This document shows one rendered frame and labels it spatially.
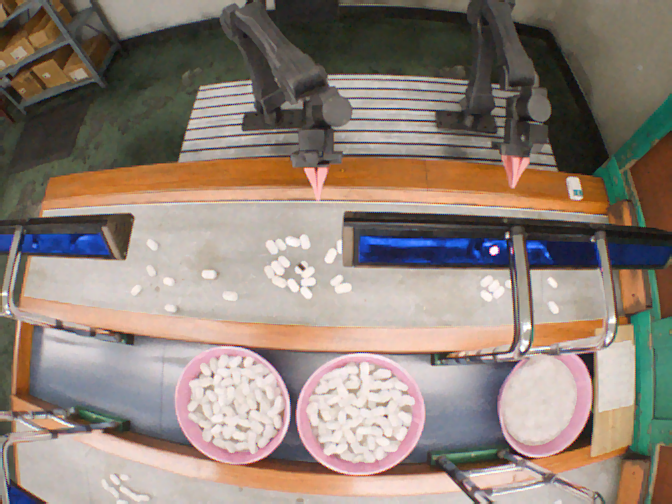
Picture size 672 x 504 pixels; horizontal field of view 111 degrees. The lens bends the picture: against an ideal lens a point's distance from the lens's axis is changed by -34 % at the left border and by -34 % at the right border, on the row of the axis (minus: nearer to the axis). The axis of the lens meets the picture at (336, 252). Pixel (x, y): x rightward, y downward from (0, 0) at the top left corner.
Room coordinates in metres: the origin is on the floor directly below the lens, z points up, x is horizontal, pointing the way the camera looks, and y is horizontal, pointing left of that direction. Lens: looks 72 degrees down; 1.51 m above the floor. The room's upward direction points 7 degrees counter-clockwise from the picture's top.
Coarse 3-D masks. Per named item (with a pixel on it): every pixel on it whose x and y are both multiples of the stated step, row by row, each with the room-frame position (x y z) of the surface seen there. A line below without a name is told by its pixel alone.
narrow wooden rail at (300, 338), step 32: (64, 320) 0.14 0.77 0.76; (96, 320) 0.14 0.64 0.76; (128, 320) 0.14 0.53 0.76; (160, 320) 0.13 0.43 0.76; (192, 320) 0.13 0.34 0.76; (224, 320) 0.12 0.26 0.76; (320, 352) 0.04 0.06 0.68; (352, 352) 0.02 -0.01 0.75; (384, 352) 0.01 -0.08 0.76; (416, 352) 0.00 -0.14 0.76; (448, 352) -0.01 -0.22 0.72
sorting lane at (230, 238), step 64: (128, 256) 0.31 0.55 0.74; (192, 256) 0.29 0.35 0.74; (256, 256) 0.27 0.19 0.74; (320, 256) 0.25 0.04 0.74; (256, 320) 0.12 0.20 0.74; (320, 320) 0.10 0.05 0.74; (384, 320) 0.09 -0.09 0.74; (448, 320) 0.06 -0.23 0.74; (512, 320) 0.04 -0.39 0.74; (576, 320) 0.00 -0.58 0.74
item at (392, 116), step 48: (240, 96) 0.86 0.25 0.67; (384, 96) 0.78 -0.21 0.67; (432, 96) 0.77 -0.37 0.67; (192, 144) 0.69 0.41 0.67; (240, 144) 0.65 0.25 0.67; (288, 144) 0.63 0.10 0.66; (336, 144) 0.60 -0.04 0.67; (384, 144) 0.58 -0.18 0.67; (432, 144) 0.58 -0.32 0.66; (480, 144) 0.56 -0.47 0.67
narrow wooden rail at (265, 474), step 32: (96, 448) -0.20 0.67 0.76; (128, 448) -0.19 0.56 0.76; (160, 448) -0.18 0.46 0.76; (192, 448) -0.19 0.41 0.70; (576, 448) -0.33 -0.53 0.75; (224, 480) -0.25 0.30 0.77; (256, 480) -0.24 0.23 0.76; (288, 480) -0.25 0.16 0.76; (320, 480) -0.25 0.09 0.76; (352, 480) -0.26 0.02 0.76; (384, 480) -0.27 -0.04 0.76; (416, 480) -0.28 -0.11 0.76; (448, 480) -0.30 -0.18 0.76; (480, 480) -0.32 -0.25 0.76; (512, 480) -0.34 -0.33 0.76
